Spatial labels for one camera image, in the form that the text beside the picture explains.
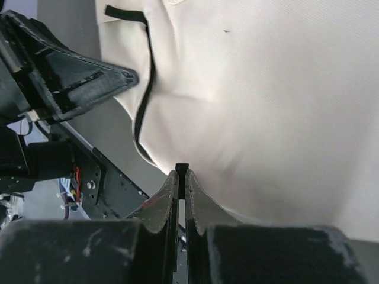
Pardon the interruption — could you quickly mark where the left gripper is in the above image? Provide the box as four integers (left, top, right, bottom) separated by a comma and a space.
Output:
1, 10, 139, 124

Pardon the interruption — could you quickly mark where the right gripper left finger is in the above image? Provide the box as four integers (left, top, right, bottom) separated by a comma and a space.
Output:
126, 170, 179, 234

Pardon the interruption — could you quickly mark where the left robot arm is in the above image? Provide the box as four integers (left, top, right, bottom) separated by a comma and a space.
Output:
1, 10, 145, 218

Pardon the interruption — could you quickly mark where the cream canvas backpack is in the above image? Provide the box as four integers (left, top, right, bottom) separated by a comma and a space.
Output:
95, 1, 378, 241

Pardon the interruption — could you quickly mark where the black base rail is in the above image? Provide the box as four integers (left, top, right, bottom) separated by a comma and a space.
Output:
51, 122, 166, 219

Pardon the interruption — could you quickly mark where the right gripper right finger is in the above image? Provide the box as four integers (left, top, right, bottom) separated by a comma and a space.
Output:
184, 170, 242, 236

